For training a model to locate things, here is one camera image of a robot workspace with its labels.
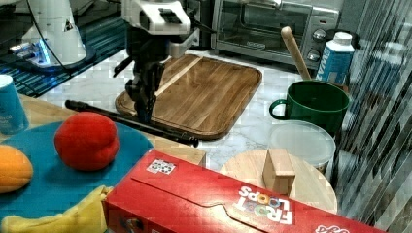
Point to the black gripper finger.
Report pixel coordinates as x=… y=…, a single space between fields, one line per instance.
x=140 y=107
x=150 y=105

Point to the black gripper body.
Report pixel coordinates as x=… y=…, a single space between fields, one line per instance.
x=147 y=52

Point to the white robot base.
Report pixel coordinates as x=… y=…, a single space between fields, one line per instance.
x=54 y=40

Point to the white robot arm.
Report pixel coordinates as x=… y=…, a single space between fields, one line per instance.
x=155 y=30

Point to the wooden cutting board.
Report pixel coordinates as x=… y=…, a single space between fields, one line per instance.
x=203 y=96

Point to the red toy apple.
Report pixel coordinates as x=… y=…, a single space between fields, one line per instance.
x=87 y=141

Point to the red Froot Loops box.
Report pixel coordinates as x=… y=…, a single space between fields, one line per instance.
x=165 y=194

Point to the silver toaster oven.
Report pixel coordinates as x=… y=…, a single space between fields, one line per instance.
x=253 y=27

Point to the teal plate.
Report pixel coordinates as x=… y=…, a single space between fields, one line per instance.
x=55 y=187

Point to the yellow toy banana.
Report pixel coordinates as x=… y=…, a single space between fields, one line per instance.
x=87 y=216

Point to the blue salt can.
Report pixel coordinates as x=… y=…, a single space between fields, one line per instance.
x=12 y=115

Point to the orange toy fruit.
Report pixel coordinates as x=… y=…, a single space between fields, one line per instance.
x=16 y=169

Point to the green mug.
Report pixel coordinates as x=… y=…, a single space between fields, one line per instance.
x=319 y=103

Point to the blue white carton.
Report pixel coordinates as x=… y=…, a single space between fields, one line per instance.
x=336 y=59

